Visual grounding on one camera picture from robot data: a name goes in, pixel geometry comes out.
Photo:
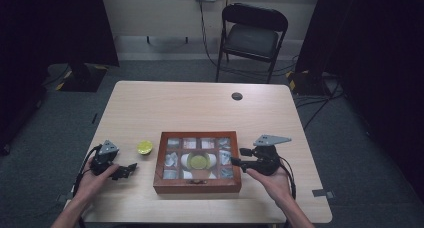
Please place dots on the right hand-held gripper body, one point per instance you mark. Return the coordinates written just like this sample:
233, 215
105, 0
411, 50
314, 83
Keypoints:
265, 159

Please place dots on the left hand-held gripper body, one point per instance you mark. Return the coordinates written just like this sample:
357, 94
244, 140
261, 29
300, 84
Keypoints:
104, 158

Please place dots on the wooden box with glass lid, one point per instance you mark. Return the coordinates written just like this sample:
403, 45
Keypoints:
196, 185

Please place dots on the person's right hand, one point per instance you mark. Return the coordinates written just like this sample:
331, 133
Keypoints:
275, 186

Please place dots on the person's left hand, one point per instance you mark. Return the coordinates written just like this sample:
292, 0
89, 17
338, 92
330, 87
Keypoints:
91, 186

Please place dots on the group of white packets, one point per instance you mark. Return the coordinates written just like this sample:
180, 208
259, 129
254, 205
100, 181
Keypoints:
171, 159

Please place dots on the white round holder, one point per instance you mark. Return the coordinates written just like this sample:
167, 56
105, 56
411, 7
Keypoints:
184, 159

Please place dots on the grey tape strip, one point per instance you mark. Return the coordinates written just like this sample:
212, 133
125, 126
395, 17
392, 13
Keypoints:
62, 198
322, 193

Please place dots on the black stand base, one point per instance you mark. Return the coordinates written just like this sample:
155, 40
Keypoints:
83, 78
305, 83

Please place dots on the black folding chair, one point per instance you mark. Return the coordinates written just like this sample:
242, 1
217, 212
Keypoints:
251, 38

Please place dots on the dark curtain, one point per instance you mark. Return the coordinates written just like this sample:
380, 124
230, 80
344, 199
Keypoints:
50, 28
376, 54

